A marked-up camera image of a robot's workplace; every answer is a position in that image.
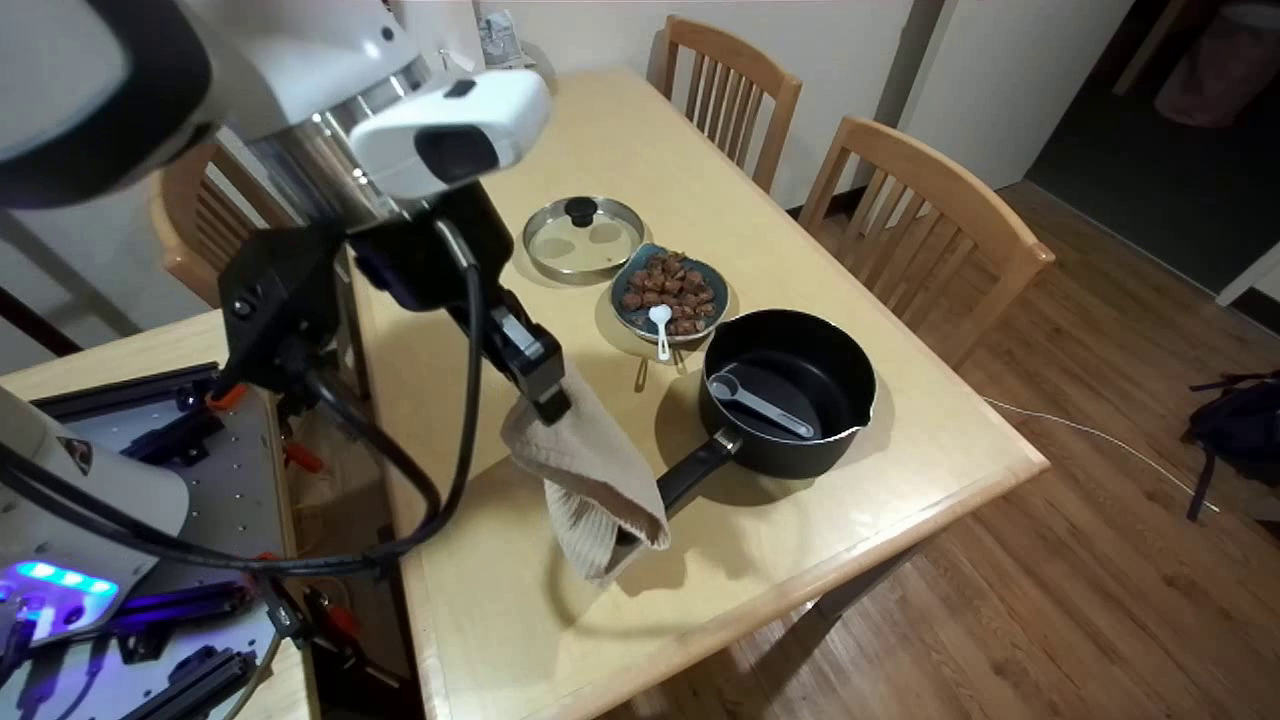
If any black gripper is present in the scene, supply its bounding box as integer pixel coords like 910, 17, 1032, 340
464, 278, 581, 429

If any beige cloth towel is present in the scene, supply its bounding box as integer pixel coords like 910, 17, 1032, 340
500, 380, 678, 583

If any white plastic spoon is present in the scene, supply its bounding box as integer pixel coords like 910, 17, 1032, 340
638, 299, 678, 368

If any glass lid with black knob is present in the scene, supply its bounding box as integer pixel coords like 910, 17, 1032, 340
516, 191, 653, 289

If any grey bowl with brown food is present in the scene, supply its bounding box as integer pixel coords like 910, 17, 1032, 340
608, 238, 737, 354

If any grey spatula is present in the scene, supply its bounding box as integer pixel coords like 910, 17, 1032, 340
703, 363, 826, 443

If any light wooden slatted chair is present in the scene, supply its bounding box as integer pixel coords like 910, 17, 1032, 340
797, 112, 1058, 368
148, 128, 350, 311
642, 12, 809, 191

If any robot cart with tools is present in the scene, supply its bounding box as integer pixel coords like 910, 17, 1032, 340
0, 307, 411, 720

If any black backpack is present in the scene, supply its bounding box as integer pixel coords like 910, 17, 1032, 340
1175, 368, 1280, 527

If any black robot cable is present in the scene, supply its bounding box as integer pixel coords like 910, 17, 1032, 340
0, 221, 490, 579

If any black pot with handle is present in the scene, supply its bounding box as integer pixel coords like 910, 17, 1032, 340
653, 303, 885, 519

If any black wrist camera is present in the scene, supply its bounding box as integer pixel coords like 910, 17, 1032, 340
215, 221, 357, 409

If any white floor cable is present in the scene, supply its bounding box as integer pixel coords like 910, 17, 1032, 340
987, 394, 1208, 512

